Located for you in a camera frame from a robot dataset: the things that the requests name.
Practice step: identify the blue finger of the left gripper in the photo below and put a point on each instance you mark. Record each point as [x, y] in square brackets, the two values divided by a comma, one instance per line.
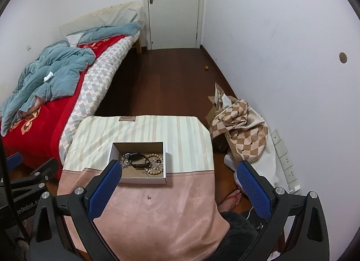
[14, 160]

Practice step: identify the teal blue quilt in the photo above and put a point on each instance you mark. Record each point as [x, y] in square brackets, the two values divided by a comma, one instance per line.
[66, 62]

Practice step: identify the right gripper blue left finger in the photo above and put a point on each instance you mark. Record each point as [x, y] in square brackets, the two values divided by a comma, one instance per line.
[100, 189]

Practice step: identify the white power strip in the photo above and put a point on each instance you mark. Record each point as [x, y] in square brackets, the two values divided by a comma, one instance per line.
[286, 163]

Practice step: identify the black fuzzy garment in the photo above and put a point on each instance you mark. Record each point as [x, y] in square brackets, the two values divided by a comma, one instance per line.
[237, 240]

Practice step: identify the white pillow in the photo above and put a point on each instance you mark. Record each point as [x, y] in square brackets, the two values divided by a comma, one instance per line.
[99, 20]

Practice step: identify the white tissue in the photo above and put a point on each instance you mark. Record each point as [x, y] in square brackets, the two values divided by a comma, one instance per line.
[48, 76]

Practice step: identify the black leather wristband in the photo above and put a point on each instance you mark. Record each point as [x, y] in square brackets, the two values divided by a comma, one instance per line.
[138, 161]

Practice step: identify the red floral blanket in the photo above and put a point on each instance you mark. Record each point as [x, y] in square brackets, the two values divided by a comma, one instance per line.
[37, 136]

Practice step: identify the round wall hole cover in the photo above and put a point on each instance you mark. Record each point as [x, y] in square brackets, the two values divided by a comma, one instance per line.
[342, 57]

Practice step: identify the white door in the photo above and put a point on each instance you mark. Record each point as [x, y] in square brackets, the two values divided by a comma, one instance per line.
[173, 23]

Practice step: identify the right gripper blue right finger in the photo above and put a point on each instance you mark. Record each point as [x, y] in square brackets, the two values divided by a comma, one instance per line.
[257, 188]

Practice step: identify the foot in red sandal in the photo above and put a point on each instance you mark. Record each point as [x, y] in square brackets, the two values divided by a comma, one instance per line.
[230, 202]

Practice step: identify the pink and striped table cloth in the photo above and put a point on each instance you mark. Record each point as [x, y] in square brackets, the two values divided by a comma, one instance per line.
[181, 221]

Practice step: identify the checkered beige cloth pile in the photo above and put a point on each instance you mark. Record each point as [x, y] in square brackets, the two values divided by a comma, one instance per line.
[238, 129]

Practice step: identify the bed with checkered sheet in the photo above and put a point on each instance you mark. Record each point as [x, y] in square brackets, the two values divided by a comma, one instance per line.
[98, 78]

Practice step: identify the white cardboard jewelry box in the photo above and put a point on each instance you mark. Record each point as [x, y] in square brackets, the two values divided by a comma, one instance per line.
[155, 174]

